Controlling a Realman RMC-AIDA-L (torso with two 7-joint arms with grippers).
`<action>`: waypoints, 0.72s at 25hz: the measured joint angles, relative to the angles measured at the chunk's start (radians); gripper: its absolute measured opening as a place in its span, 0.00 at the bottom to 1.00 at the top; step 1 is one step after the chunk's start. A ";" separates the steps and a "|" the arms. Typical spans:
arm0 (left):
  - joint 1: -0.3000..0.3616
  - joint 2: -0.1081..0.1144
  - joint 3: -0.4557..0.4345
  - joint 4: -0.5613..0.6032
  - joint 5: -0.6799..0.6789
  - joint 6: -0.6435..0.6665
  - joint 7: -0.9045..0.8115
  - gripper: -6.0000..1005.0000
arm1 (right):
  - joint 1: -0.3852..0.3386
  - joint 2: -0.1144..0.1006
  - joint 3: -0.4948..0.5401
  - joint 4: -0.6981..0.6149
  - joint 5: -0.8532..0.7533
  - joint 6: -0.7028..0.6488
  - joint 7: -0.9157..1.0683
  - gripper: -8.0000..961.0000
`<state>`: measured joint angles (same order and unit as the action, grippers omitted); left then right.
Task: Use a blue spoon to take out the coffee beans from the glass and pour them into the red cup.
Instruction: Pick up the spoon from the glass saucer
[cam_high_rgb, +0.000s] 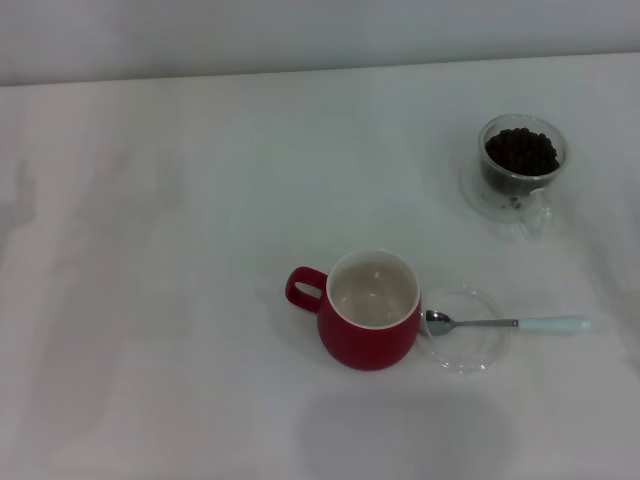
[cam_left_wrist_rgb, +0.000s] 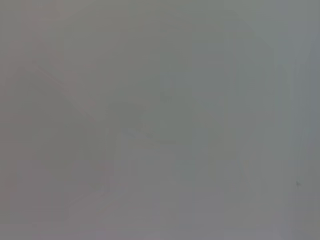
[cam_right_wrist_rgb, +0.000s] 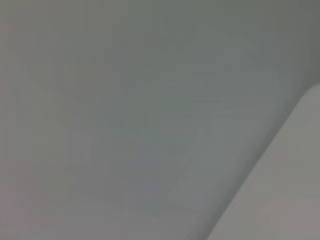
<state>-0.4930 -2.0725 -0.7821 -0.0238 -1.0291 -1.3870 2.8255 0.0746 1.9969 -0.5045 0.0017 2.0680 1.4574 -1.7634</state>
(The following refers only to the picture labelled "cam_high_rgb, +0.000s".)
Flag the red ceramic mug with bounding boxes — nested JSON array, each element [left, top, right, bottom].
[[284, 248, 423, 372]]

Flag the metal spoon with blue handle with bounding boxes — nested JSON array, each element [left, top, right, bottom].
[[423, 309, 594, 337]]

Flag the brown coffee beans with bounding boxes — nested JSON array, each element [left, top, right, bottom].
[[482, 127, 561, 194]]

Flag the clear glass saucer with crumbs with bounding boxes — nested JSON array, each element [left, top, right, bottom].
[[459, 152, 566, 226]]

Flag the empty clear glass saucer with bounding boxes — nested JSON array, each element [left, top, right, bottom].
[[419, 283, 511, 376]]

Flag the clear glass cup with handle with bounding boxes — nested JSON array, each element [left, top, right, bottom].
[[478, 113, 571, 241]]

